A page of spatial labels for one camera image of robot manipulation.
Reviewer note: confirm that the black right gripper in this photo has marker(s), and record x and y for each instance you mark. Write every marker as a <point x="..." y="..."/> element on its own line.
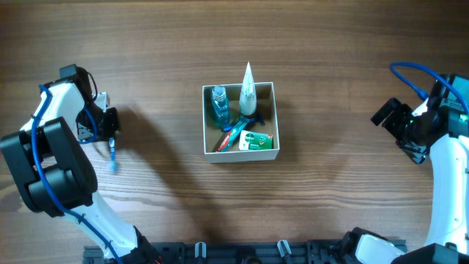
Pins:
<point x="404" y="127"/>

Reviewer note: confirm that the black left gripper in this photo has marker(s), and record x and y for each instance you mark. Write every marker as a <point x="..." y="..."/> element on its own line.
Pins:
<point x="108" y="125"/>

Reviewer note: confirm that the blue white toothbrush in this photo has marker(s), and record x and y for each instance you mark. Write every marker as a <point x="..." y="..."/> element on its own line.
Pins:
<point x="112" y="164"/>

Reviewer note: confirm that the blue mouthwash bottle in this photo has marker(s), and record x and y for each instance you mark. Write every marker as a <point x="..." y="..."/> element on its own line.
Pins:
<point x="220" y="104"/>

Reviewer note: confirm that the teal toothpaste tube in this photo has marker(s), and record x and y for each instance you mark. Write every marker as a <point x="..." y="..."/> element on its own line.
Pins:
<point x="229" y="138"/>

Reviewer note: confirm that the green soap box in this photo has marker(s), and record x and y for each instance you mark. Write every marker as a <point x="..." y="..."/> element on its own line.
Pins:
<point x="250" y="140"/>

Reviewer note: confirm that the white lotion tube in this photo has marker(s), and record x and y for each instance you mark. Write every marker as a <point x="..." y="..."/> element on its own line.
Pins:
<point x="248" y="101"/>

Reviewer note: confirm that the blue disposable razor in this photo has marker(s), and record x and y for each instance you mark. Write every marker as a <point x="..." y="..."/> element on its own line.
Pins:
<point x="250" y="121"/>

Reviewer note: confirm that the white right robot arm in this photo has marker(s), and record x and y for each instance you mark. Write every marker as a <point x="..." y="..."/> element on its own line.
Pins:
<point x="447" y="238"/>

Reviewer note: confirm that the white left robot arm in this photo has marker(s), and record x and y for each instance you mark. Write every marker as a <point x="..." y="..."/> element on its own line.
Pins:
<point x="53" y="174"/>

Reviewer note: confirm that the white cardboard box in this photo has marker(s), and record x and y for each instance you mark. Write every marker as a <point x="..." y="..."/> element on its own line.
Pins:
<point x="213" y="135"/>

